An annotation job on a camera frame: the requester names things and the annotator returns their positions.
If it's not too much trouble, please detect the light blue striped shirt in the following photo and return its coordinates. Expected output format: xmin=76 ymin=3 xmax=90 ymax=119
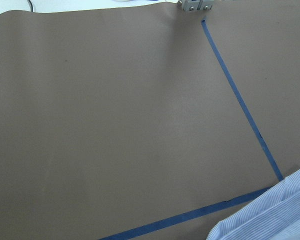
xmin=207 ymin=169 xmax=300 ymax=240

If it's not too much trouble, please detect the grey aluminium post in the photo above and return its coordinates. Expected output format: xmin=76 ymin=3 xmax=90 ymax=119
xmin=177 ymin=0 xmax=214 ymax=12

